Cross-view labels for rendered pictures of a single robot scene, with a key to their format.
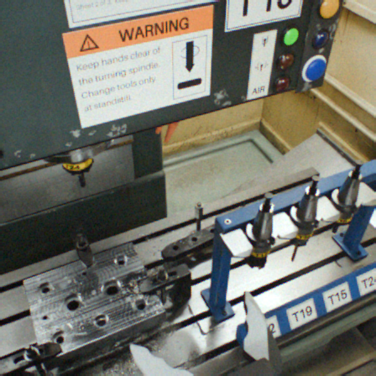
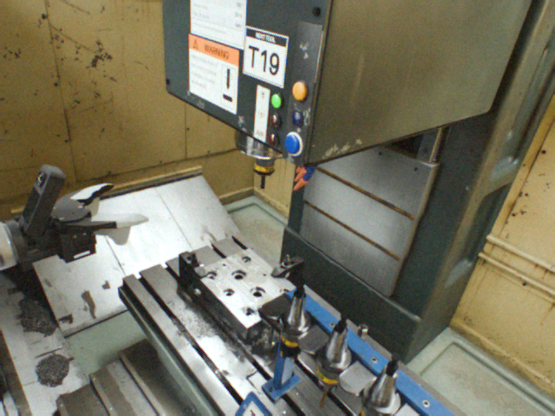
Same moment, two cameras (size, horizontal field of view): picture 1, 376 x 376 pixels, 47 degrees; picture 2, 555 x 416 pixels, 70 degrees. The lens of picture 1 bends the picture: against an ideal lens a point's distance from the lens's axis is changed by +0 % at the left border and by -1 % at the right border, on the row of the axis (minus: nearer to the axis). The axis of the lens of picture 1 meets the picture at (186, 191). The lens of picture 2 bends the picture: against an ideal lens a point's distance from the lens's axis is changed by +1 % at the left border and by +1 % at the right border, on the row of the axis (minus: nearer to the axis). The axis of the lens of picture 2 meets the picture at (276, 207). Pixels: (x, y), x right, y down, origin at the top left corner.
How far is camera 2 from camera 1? 0.77 m
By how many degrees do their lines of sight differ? 56
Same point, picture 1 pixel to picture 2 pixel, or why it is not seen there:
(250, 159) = not seen: outside the picture
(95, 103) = (194, 80)
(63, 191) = (339, 252)
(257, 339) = (107, 217)
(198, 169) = (494, 390)
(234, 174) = not seen: outside the picture
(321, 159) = not seen: outside the picture
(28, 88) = (179, 55)
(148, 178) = (401, 309)
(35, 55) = (182, 40)
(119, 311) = (238, 300)
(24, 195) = (319, 230)
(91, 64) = (195, 56)
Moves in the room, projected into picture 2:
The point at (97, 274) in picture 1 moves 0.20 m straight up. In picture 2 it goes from (266, 282) to (272, 230)
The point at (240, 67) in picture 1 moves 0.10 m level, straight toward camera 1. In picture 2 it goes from (251, 106) to (190, 102)
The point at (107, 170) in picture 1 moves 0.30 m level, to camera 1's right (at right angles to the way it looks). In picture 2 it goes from (372, 266) to (421, 331)
